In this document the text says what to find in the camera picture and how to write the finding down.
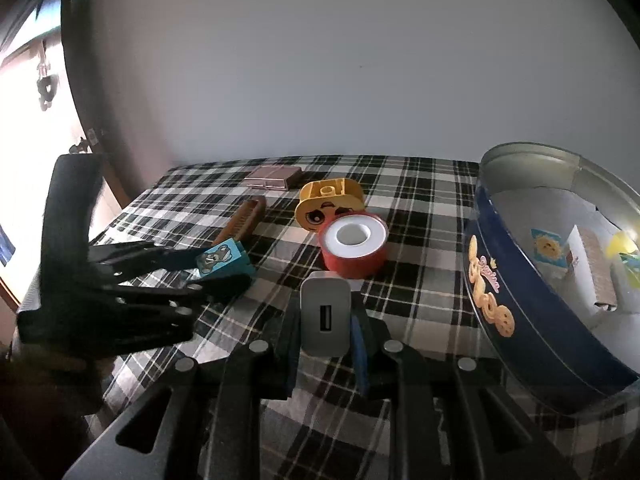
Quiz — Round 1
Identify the yellow toy block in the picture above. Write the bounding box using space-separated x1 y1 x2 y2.
295 178 366 233

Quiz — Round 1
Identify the blue cookie tin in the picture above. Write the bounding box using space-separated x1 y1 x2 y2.
464 142 639 414

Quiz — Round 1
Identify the white box with beige top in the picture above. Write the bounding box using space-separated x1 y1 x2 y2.
562 226 617 318

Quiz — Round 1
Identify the small yellow block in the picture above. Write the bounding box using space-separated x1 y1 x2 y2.
605 231 639 259

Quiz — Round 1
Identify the black white plaid tablecloth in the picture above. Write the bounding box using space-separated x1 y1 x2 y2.
17 144 639 479

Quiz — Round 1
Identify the sun picture toy block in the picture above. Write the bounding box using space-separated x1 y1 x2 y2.
530 229 567 269

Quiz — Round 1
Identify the teal bear toy block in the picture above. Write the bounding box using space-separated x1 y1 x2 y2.
194 238 256 282

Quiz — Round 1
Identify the brown wallet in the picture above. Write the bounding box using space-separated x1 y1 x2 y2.
243 165 303 191

